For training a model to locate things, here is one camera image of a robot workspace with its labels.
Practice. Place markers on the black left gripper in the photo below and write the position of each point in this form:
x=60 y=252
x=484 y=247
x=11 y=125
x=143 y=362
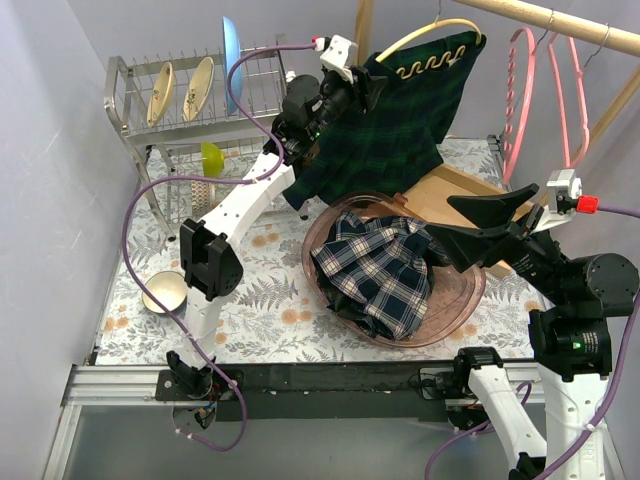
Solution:
x=361 y=88

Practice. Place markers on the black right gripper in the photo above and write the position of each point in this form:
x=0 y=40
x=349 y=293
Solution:
x=523 y=230

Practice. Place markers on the green tartan skirt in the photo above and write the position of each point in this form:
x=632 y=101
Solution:
x=391 y=148

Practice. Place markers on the yellow hanger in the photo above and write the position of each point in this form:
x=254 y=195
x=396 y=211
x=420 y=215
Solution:
x=412 y=59

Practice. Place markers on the navy cream plaid skirt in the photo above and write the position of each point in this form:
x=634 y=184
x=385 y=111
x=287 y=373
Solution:
x=379 y=272

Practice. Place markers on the pink wavy hanger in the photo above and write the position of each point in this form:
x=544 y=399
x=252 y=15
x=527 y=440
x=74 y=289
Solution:
x=521 y=75

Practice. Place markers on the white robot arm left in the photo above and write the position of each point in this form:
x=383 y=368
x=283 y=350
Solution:
x=212 y=269

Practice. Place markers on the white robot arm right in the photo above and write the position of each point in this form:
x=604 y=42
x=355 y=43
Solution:
x=578 y=367

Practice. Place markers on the pink transparent tray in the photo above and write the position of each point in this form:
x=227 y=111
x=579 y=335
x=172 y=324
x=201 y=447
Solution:
x=453 y=299

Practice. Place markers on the blue plate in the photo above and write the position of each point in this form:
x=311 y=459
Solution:
x=232 y=54

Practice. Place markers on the cream plate right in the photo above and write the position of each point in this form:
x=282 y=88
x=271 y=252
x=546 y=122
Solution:
x=198 y=89

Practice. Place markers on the cream plate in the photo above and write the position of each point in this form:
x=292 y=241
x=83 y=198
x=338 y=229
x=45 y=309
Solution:
x=161 y=95
x=198 y=89

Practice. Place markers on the yellow-green bowl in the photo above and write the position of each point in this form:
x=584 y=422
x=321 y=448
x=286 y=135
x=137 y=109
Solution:
x=212 y=159

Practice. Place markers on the steel dish rack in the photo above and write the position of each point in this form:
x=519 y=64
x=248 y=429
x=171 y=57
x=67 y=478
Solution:
x=174 y=145

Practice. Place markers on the patterned cup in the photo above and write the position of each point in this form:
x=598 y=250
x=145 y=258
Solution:
x=203 y=197

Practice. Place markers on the cream plate left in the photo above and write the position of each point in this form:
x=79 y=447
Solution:
x=161 y=95

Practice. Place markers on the floral table mat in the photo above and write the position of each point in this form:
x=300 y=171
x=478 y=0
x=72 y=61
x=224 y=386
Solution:
x=274 y=316

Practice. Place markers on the cream bowl dark rim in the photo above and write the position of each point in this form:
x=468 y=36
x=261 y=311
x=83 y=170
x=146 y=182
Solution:
x=169 y=288

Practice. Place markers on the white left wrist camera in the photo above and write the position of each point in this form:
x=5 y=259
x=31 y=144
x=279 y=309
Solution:
x=335 y=55

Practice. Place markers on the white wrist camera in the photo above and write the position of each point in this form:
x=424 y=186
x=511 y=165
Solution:
x=565 y=199
x=335 y=55

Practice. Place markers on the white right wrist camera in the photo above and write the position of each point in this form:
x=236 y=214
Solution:
x=565 y=199

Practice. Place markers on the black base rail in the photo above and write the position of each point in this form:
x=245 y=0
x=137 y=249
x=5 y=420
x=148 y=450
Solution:
x=422 y=390

